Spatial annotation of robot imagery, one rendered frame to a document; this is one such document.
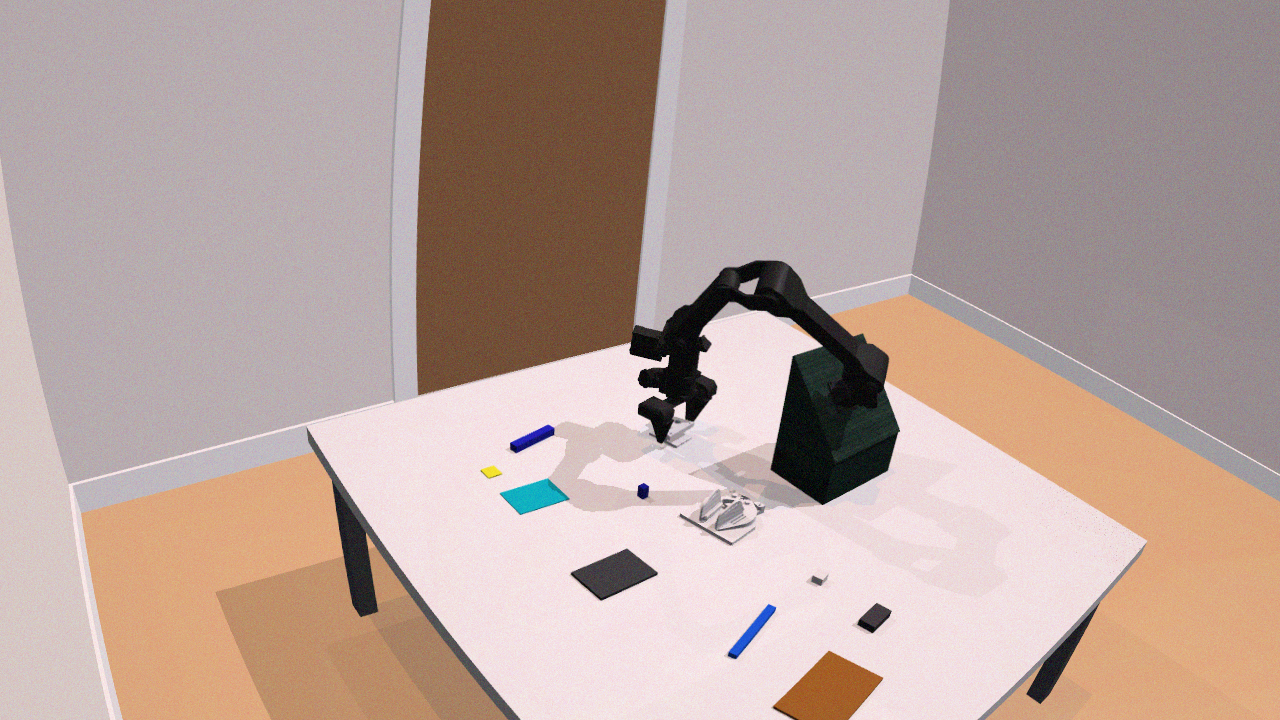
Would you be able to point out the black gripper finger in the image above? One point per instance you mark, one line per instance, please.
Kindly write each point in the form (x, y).
(661, 431)
(695, 406)

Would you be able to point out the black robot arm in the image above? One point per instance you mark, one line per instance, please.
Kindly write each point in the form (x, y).
(781, 292)

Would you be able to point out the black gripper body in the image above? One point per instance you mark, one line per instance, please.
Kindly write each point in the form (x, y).
(680, 388)

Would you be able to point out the brown flat plate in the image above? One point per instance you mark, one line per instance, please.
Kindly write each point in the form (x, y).
(833, 689)

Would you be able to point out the teal flat plate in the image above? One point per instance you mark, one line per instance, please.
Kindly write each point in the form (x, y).
(529, 498)

